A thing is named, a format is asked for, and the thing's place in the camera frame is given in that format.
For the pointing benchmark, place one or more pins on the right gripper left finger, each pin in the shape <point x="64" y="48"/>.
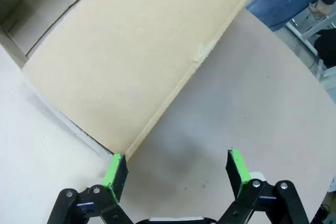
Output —
<point x="115" y="179"/>

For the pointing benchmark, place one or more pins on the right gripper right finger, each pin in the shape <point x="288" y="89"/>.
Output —
<point x="240" y="171"/>

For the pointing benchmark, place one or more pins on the brown cardboard box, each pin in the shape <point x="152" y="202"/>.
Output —
<point x="126" y="58"/>

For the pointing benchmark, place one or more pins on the black bag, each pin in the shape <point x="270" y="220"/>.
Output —
<point x="326" y="48"/>

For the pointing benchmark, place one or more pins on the white metal frame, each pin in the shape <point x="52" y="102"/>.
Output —
<point x="302" y="33"/>

